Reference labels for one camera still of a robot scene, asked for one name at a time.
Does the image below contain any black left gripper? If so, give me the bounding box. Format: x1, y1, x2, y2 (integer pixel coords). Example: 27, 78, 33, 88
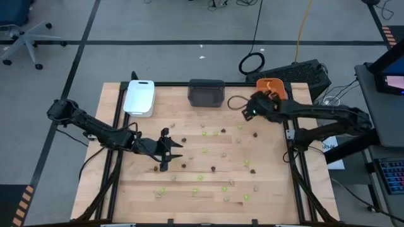
131, 127, 184, 173

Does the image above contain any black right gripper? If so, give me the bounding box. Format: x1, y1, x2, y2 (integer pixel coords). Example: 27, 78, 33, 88
241, 90, 284, 123

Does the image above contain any orange plastic bin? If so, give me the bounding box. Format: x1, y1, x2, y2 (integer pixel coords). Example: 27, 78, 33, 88
256, 78, 289, 103

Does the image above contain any black computer tower case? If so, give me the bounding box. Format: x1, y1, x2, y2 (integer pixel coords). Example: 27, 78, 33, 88
245, 59, 332, 102

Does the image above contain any dark grey translucent bin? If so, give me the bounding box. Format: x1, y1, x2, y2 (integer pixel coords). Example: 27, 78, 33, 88
187, 78, 225, 108

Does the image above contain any white plastic bin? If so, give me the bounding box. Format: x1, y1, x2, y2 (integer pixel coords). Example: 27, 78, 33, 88
122, 79, 156, 119

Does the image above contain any white paper sheet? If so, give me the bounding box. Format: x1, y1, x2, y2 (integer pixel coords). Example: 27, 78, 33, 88
321, 141, 345, 170

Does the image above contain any black monitor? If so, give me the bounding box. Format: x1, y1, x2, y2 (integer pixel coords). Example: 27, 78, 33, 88
368, 39, 404, 95

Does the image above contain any grey desk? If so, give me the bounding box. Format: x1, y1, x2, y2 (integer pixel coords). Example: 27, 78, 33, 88
324, 62, 404, 227

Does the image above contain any backlit keyboard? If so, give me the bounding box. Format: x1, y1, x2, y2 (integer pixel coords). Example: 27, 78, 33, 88
377, 157, 404, 195

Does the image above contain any grey office chair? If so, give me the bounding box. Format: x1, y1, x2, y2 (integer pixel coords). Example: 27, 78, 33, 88
0, 21, 68, 70

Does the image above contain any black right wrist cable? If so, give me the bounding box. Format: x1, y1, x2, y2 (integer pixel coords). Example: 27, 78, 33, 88
227, 95, 251, 112

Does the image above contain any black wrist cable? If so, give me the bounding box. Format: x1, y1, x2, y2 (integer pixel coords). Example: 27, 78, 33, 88
227, 95, 251, 112
119, 122, 167, 164

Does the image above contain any black coiled cable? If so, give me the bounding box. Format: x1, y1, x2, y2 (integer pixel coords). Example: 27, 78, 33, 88
238, 0, 266, 76

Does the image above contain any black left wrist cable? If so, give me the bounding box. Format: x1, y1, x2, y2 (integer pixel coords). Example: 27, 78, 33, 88
119, 122, 167, 164

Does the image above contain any white power cable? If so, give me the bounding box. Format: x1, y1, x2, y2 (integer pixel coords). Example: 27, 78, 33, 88
321, 95, 342, 107

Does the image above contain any yellow cable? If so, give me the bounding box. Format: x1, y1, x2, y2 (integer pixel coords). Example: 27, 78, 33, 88
294, 0, 314, 63

